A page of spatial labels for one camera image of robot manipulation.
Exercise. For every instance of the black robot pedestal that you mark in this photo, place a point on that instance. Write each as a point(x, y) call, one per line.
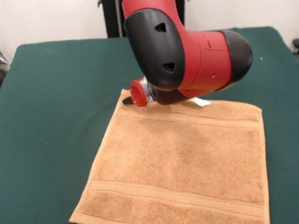
point(110, 17)

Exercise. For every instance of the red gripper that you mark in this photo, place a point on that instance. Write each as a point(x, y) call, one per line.
point(138, 93)

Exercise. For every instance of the dark green table cloth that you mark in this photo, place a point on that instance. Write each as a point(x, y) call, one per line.
point(49, 111)

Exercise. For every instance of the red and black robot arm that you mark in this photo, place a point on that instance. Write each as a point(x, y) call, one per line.
point(192, 57)

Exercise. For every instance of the tan terry towel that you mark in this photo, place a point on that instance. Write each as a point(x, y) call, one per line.
point(173, 161)

